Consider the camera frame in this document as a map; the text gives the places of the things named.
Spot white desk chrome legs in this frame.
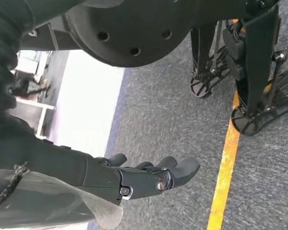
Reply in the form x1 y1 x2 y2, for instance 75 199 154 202
8 50 56 140

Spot black robot waist housing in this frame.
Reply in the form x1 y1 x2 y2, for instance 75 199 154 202
20 0 231 68

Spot yellow floor tape square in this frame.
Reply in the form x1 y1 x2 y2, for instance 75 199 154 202
206 18 273 230

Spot black left robot leg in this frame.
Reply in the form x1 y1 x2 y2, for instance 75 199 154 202
189 19 231 99

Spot black robot leg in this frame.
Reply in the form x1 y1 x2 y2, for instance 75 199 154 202
222 0 288 137
189 19 231 99

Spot black right robot leg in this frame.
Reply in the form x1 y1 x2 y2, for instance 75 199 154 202
222 0 288 137

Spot black braided cable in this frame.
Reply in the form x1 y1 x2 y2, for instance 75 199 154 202
0 161 29 214

